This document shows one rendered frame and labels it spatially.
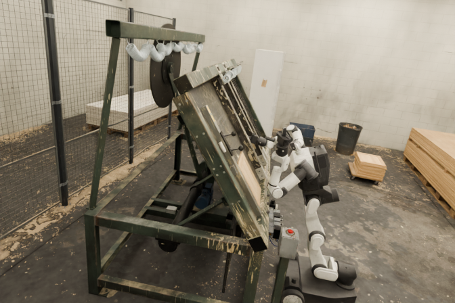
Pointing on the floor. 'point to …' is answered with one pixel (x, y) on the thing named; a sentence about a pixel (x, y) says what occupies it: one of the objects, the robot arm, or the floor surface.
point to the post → (279, 280)
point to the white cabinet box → (266, 86)
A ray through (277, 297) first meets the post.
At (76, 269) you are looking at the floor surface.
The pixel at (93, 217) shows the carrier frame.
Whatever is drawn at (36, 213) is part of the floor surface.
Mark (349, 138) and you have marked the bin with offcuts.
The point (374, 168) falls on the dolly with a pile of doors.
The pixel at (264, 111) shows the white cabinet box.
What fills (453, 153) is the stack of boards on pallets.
